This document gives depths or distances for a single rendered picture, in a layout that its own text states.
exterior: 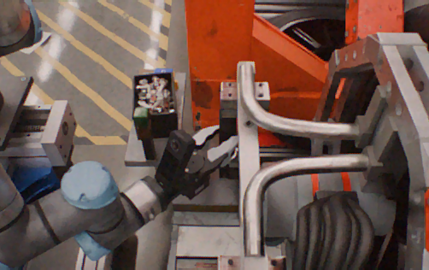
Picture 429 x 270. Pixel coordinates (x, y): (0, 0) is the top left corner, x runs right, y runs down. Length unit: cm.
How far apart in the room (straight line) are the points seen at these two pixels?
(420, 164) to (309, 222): 13
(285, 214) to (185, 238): 91
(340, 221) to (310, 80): 69
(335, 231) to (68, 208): 37
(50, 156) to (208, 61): 45
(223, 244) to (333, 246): 106
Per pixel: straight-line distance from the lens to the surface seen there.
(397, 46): 59
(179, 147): 69
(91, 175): 61
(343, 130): 60
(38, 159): 100
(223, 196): 154
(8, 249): 62
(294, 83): 111
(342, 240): 46
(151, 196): 71
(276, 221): 65
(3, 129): 95
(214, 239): 151
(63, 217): 62
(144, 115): 109
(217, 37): 97
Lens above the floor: 144
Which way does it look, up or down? 50 degrees down
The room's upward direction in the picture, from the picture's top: straight up
